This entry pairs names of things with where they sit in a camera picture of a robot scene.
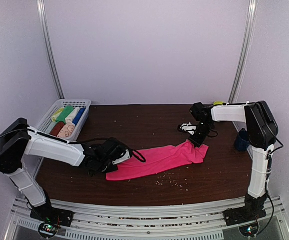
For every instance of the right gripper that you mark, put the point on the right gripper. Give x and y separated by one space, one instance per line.
198 142

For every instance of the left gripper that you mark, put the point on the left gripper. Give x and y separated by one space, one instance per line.
112 170

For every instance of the orange bunny pattern towel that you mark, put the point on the orange bunny pattern towel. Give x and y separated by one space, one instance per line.
66 131

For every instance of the pink towel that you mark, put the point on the pink towel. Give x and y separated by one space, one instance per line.
158 160

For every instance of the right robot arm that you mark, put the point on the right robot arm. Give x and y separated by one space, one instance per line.
262 132

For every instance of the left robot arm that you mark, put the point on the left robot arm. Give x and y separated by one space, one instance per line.
20 140

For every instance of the lime green bowl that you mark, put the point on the lime green bowl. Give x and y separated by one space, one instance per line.
216 103

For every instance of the dark blue cup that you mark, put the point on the dark blue cup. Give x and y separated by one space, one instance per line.
242 142

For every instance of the blue rolled towel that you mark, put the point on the blue rolled towel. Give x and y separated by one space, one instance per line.
78 116

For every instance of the cream rolled towel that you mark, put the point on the cream rolled towel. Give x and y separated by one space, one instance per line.
70 118

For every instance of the white plastic basket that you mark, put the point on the white plastic basket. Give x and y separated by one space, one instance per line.
46 124

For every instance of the dark red rolled towel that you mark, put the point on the dark red rolled towel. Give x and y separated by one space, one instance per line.
57 128

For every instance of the green rolled towel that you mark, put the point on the green rolled towel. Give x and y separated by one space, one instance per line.
67 110

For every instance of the yellow rolled towel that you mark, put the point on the yellow rolled towel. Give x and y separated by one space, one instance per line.
58 115

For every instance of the left circuit board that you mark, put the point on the left circuit board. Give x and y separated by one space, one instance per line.
48 231

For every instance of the circuit board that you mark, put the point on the circuit board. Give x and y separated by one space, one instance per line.
249 230
48 231

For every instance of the right circuit board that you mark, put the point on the right circuit board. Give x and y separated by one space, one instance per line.
249 230

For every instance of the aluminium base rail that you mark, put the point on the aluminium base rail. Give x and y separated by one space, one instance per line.
202 221

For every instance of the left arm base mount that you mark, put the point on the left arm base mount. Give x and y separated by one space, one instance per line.
58 217

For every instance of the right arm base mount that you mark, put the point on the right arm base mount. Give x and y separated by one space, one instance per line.
237 216

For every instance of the right aluminium frame post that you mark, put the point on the right aluminium frame post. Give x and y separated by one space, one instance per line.
245 48

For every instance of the aluminium frame post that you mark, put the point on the aluminium frame post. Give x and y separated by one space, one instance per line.
49 50
245 48

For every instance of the left aluminium frame post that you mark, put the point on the left aluminium frame post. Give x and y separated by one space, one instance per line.
49 50

